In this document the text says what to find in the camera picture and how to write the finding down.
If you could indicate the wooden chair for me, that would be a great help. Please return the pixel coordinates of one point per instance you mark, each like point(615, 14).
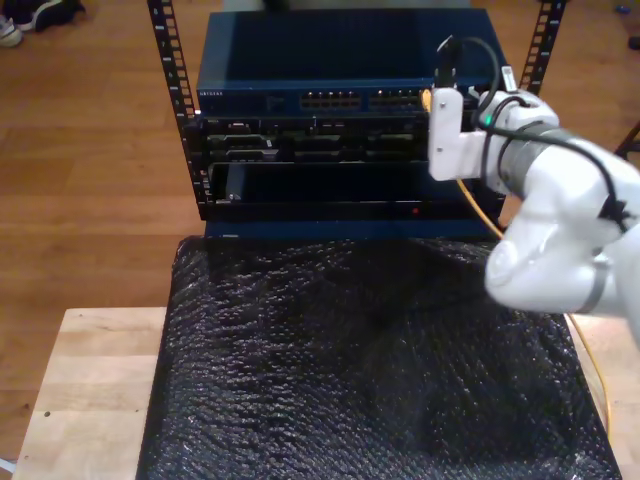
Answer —
point(629, 137)

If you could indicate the small blue floor object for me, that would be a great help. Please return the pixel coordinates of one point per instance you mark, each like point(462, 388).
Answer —
point(622, 8)

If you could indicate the black rack server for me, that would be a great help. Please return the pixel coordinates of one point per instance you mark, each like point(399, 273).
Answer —
point(300, 145)

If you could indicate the blue base box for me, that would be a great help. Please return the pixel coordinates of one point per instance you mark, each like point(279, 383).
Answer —
point(300, 229)

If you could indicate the black bubble-wrap mat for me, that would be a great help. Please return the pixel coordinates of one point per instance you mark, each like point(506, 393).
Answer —
point(300, 375)

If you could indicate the white sneaker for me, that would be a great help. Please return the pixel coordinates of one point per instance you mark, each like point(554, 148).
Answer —
point(9, 32)

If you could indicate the blue network switch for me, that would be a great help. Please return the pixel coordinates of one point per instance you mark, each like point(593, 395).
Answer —
point(325, 50)

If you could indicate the black rack frame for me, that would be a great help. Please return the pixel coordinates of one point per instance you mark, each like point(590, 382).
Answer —
point(170, 50)

